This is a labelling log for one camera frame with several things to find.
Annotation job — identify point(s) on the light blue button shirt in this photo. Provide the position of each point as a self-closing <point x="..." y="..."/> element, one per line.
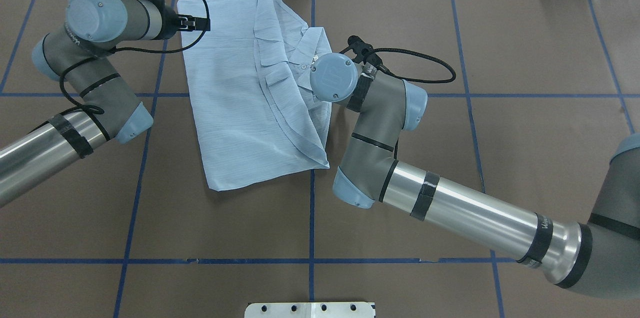
<point x="254" y="110"/>

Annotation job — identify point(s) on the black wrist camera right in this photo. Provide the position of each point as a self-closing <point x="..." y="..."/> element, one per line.
<point x="364" y="52"/>

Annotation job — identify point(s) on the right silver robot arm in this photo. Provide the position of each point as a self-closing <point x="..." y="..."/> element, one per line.
<point x="598" y="258"/>

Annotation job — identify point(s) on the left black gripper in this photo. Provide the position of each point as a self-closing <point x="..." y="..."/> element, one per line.
<point x="170" y="23"/>

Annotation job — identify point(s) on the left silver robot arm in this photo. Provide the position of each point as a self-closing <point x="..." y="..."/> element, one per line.
<point x="103" y="106"/>

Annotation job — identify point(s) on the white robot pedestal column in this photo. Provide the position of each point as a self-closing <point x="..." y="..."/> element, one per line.
<point x="311" y="309"/>

